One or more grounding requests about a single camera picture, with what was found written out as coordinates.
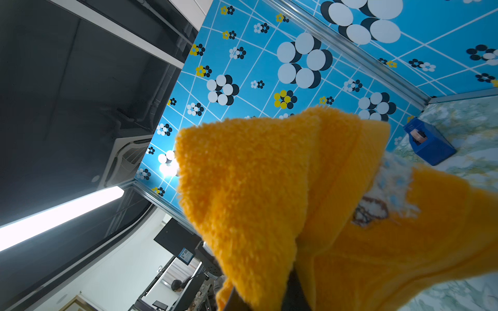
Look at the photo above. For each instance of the blue tape dispenser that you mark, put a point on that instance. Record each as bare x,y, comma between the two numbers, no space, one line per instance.
427,142

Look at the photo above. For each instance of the ceiling light strip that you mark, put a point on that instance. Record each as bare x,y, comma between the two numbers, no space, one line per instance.
26,228

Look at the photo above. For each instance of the black computer monitor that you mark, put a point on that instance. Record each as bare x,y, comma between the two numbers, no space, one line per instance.
179,241

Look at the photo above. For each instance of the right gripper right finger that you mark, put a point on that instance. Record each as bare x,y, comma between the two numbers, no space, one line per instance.
294,298

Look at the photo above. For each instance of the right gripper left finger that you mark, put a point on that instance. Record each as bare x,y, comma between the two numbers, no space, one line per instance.
232,301

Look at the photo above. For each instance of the orange towel cloth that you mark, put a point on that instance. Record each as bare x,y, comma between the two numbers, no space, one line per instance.
318,192

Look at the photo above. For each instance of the ceiling air conditioner vent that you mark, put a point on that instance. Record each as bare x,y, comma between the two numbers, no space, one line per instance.
124,160

